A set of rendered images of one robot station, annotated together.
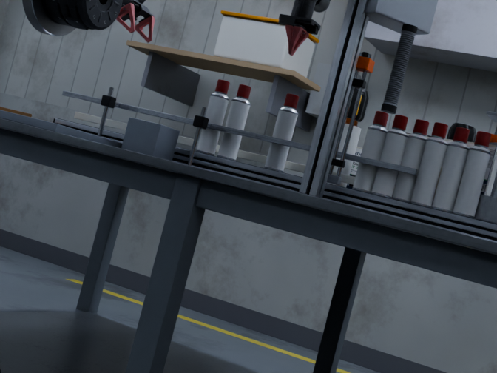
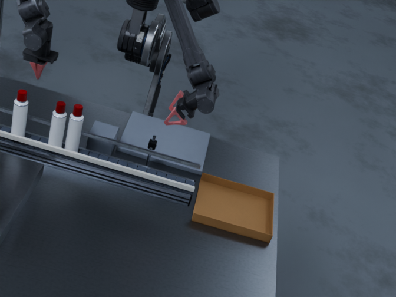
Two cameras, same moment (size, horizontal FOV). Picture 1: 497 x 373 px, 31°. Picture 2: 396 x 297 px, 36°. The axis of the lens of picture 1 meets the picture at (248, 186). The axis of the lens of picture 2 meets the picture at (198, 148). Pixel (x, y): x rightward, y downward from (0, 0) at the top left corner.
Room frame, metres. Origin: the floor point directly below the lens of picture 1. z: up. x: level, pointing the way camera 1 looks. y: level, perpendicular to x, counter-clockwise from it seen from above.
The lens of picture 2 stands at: (4.28, -0.33, 2.27)
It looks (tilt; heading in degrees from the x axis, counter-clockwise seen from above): 33 degrees down; 152
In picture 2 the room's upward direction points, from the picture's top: 18 degrees clockwise
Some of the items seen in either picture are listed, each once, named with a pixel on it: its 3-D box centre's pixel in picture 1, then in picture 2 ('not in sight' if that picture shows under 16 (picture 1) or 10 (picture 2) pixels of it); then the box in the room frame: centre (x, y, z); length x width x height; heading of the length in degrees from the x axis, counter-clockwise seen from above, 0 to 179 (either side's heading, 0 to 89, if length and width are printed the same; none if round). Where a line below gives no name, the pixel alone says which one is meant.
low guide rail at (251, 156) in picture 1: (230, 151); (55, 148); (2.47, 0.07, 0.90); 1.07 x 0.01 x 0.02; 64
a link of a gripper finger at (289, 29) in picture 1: (299, 38); (35, 65); (2.46, -0.03, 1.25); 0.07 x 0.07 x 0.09; 64
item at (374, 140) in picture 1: (372, 152); not in sight; (2.26, -0.28, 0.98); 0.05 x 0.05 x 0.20
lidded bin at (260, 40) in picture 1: (265, 47); not in sight; (5.39, 0.11, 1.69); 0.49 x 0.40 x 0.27; 64
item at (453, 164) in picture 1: (452, 169); not in sight; (2.17, -0.46, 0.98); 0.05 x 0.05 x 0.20
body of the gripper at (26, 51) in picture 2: (302, 13); (41, 47); (2.47, -0.02, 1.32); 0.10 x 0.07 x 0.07; 64
